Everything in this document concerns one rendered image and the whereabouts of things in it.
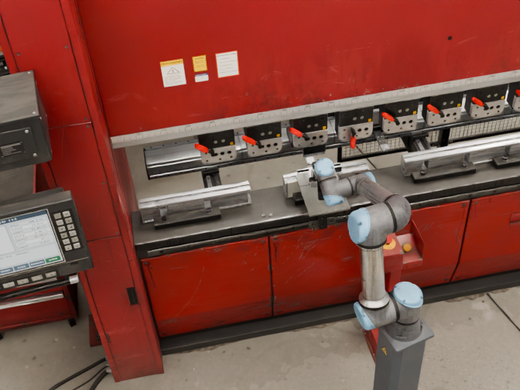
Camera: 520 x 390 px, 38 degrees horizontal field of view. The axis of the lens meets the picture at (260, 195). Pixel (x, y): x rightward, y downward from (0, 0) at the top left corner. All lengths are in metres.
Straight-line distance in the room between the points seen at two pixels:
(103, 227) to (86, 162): 0.35
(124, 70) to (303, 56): 0.69
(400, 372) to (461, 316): 1.02
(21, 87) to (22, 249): 0.57
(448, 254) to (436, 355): 0.52
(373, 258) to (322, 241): 0.84
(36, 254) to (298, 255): 1.36
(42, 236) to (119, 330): 1.10
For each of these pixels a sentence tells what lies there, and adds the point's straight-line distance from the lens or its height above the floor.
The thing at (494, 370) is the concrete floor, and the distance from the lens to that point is 4.09.
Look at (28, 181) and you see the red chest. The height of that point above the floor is 0.98.
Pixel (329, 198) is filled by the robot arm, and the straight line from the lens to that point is 3.07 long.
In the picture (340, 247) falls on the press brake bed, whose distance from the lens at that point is 3.67.
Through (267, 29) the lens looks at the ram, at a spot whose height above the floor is 1.79.
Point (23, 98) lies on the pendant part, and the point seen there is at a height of 1.95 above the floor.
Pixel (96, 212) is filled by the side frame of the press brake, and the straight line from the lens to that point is 3.12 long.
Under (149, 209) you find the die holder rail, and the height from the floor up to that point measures 0.96.
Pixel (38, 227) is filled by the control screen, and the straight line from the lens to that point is 2.69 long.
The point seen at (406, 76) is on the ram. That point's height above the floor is 1.47.
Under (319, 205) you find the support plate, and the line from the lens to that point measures 3.31.
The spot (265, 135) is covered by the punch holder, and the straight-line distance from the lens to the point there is 3.23.
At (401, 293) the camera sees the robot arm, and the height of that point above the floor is 1.01.
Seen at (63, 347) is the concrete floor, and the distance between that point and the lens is 4.26.
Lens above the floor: 3.35
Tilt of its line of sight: 44 degrees down
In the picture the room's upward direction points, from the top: 4 degrees counter-clockwise
